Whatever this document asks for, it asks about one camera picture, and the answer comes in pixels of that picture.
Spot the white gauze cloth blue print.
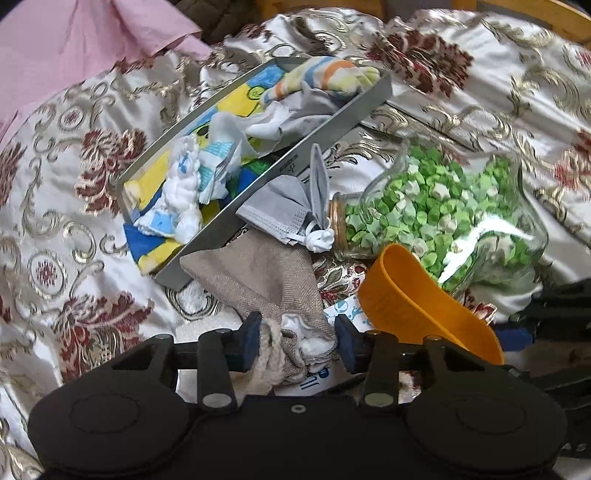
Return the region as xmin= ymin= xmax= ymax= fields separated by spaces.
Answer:
xmin=134 ymin=135 xmax=205 ymax=244

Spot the yellow blue cartoon towel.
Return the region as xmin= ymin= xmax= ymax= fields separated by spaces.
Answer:
xmin=122 ymin=74 xmax=287 ymax=277

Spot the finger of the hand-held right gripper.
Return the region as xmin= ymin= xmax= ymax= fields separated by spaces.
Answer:
xmin=494 ymin=281 xmax=591 ymax=352
xmin=508 ymin=364 xmax=591 ymax=418

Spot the white packet blue print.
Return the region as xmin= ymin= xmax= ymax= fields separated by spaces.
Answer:
xmin=274 ymin=293 xmax=375 ymax=398

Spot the grey metal tray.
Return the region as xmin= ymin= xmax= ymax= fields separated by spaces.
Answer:
xmin=115 ymin=55 xmax=393 ymax=291

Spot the grey face mask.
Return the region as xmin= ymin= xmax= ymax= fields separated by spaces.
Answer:
xmin=235 ymin=143 xmax=335 ymax=252

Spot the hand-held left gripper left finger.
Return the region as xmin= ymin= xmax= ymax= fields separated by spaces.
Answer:
xmin=108 ymin=313 xmax=263 ymax=414

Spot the wooden bed frame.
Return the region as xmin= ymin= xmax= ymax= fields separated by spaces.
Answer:
xmin=256 ymin=0 xmax=591 ymax=44

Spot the floral satin blanket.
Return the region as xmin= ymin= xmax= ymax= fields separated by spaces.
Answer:
xmin=0 ymin=9 xmax=591 ymax=480

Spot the beige drawstring pouch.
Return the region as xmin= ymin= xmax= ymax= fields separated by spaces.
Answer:
xmin=179 ymin=226 xmax=340 ymax=393

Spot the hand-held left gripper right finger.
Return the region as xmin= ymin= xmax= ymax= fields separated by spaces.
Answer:
xmin=335 ymin=314 xmax=511 ymax=409

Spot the light blue face mask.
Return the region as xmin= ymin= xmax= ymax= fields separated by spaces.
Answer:
xmin=196 ymin=138 xmax=243 ymax=204

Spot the pink bed sheet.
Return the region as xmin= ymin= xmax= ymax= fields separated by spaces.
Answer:
xmin=0 ymin=0 xmax=213 ymax=144

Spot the striped sock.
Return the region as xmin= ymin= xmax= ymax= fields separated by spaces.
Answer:
xmin=261 ymin=55 xmax=383 ymax=106

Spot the glass jar of green stars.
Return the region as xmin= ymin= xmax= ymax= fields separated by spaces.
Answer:
xmin=330 ymin=138 xmax=550 ymax=301

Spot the grey white cloth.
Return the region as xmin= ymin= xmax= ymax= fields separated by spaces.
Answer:
xmin=210 ymin=85 xmax=345 ymax=160

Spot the orange plastic scoop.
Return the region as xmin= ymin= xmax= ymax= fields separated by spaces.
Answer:
xmin=358 ymin=244 xmax=506 ymax=366

